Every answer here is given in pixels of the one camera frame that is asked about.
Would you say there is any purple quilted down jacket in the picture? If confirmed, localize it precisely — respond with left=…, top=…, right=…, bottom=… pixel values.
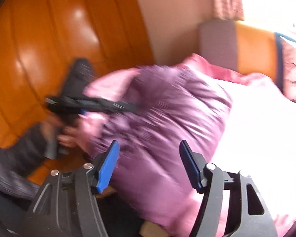
left=82, top=66, right=231, bottom=228

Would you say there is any dark sleeve left forearm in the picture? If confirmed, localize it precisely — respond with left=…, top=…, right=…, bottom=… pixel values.
left=0, top=124, right=47, bottom=200

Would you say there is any bright bedroom window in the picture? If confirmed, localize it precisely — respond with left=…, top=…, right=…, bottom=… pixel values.
left=242, top=0, right=296, bottom=35

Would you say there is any person left hand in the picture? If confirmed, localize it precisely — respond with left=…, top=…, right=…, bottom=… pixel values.
left=40, top=114, right=83, bottom=150

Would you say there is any pink bed duvet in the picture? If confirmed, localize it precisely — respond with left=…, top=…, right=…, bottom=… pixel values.
left=162, top=55, right=296, bottom=236

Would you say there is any wooden wardrobe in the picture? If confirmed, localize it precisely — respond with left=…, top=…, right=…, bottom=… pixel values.
left=0, top=0, right=155, bottom=186

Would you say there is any white deer print pillow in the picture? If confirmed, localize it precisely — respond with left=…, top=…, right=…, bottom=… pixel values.
left=279, top=36, right=296, bottom=103

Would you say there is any grey yellow blue headboard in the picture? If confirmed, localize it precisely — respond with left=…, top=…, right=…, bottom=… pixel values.
left=199, top=20, right=294, bottom=88

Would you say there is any left pink curtain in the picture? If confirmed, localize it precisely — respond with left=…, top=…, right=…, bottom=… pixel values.
left=213, top=0, right=244, bottom=20

